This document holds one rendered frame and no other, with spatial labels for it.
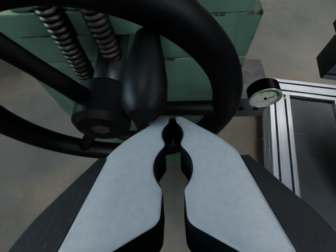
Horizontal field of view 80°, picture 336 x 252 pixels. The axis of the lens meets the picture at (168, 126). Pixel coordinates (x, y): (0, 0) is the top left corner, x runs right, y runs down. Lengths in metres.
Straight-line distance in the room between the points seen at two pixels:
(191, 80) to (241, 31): 0.14
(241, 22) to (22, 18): 0.30
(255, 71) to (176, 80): 0.20
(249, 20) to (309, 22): 1.60
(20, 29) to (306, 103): 1.06
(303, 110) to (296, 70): 0.52
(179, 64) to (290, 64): 1.22
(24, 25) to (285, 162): 0.86
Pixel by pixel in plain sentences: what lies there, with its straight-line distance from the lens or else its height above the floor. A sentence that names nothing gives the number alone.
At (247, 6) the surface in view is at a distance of 0.37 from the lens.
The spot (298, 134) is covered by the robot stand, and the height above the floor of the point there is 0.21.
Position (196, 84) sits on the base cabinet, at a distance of 0.47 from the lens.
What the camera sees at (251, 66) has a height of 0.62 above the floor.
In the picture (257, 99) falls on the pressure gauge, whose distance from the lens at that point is 0.45.
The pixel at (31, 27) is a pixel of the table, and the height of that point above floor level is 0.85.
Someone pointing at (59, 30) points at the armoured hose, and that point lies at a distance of 0.25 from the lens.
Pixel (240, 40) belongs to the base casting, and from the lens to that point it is 0.40.
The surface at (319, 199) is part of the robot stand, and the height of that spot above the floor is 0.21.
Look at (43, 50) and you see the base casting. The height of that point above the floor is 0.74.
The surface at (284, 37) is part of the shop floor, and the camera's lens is 1.75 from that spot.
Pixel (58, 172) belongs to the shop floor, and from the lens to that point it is 1.19.
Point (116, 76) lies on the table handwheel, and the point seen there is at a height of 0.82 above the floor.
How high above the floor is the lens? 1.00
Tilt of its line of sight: 62 degrees down
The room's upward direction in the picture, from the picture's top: 4 degrees counter-clockwise
